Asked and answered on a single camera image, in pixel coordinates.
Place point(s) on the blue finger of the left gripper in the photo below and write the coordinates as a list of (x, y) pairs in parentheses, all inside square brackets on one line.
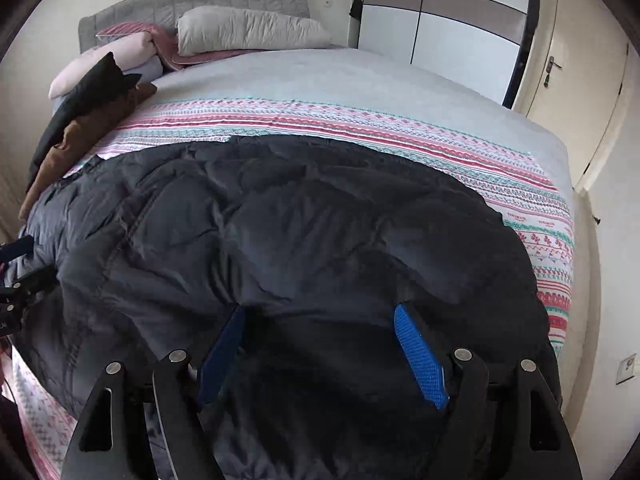
[(19, 248)]

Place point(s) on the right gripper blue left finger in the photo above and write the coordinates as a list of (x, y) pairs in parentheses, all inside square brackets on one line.
[(221, 347)]

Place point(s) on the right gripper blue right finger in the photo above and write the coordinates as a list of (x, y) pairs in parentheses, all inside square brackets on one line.
[(426, 367)]

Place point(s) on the dark navy quilted puffer jacket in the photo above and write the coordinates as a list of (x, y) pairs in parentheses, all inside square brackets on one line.
[(318, 241)]

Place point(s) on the cream bedroom door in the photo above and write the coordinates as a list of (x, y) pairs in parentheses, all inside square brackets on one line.
[(585, 101)]

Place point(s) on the folded brown garment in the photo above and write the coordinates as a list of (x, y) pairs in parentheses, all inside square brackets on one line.
[(79, 137)]

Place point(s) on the folded black garment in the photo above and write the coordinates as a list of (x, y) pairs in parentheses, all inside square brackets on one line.
[(101, 85)]

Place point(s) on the pink folded blanket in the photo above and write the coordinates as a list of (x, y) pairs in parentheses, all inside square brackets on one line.
[(166, 45)]

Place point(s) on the white grey pillow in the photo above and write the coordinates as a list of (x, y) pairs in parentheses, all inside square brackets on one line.
[(221, 28)]

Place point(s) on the white grey sliding wardrobe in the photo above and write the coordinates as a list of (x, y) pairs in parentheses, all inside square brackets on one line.
[(482, 44)]

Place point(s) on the grey padded headboard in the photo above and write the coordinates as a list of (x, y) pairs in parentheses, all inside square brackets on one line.
[(165, 13)]

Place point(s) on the white wall socket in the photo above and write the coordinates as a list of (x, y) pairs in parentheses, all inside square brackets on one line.
[(627, 369)]

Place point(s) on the metal door handle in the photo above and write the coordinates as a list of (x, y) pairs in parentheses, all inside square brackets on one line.
[(551, 65)]

